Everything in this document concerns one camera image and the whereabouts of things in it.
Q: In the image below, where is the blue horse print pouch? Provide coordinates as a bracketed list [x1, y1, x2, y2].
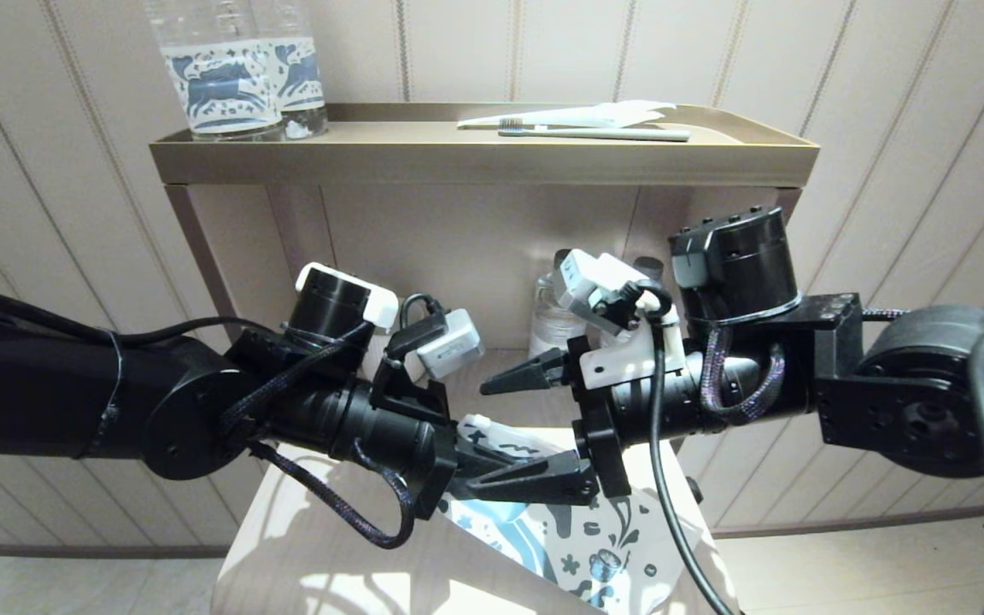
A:
[436, 414, 706, 612]

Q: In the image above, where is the pale green toothbrush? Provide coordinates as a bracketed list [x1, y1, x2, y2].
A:
[497, 120, 691, 144]

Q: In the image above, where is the brown shelf unit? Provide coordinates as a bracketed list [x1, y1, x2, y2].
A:
[150, 102, 821, 454]

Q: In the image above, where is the white paper wrapper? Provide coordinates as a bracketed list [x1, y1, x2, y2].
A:
[458, 101, 677, 131]

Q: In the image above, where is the large horse label water bottle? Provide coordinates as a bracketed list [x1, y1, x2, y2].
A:
[143, 0, 286, 143]
[251, 0, 329, 140]

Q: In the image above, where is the black right camera cable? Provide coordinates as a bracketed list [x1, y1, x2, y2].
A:
[620, 286, 736, 615]

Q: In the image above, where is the black camera cable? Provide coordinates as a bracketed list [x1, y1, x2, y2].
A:
[400, 293, 448, 331]
[620, 286, 736, 615]

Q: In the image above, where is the white right camera bracket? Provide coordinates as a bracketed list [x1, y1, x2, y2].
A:
[582, 290, 686, 390]

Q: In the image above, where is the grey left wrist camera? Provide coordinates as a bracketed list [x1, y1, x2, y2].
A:
[415, 309, 484, 381]

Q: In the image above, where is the black left camera bracket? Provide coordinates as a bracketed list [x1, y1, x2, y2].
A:
[370, 320, 450, 425]

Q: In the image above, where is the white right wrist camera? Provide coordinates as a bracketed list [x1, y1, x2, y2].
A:
[559, 249, 651, 332]

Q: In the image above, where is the braided black left arm cable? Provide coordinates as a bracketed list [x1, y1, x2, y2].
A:
[249, 440, 416, 549]
[223, 323, 371, 436]

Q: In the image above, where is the braided black arm cable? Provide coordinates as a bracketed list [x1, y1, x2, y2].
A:
[249, 440, 416, 549]
[223, 323, 371, 436]
[701, 323, 788, 426]

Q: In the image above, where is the braided black right arm cable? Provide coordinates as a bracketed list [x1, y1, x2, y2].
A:
[701, 323, 788, 426]

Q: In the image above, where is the black left camera cable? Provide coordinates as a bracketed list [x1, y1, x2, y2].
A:
[400, 293, 448, 331]

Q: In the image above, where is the smooth black left arm cable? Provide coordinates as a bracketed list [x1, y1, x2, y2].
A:
[0, 282, 279, 344]

